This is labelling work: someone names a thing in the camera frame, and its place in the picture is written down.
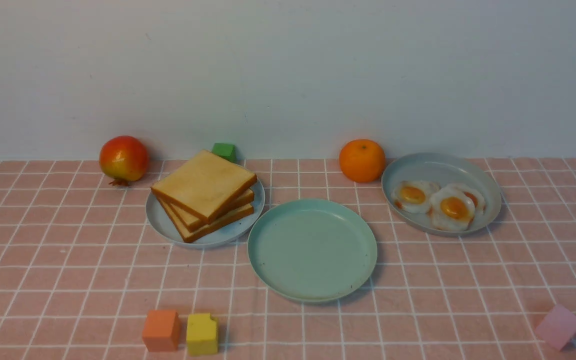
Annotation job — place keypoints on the fried egg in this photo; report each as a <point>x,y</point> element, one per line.
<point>472,193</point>
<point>414,196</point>
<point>451,210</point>

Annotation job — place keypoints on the green foam cube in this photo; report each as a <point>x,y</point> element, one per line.
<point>226,151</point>

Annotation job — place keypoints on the teal center plate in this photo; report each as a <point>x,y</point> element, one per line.
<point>312,250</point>

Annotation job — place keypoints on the orange fruit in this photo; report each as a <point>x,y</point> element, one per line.
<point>362,160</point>

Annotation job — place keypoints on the light blue bread plate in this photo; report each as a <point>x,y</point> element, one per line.
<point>161,223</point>

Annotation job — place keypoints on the grey-blue egg plate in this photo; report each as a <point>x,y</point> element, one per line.
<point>443,169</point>

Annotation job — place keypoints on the red yellow pomegranate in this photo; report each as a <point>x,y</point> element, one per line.
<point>124,159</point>

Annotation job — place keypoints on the yellow foam cube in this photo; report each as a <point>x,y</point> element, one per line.
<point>202,335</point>

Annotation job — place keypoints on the orange foam cube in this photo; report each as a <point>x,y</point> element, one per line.
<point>161,331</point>

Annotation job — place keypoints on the pink foam cube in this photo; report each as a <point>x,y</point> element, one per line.
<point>558,328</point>

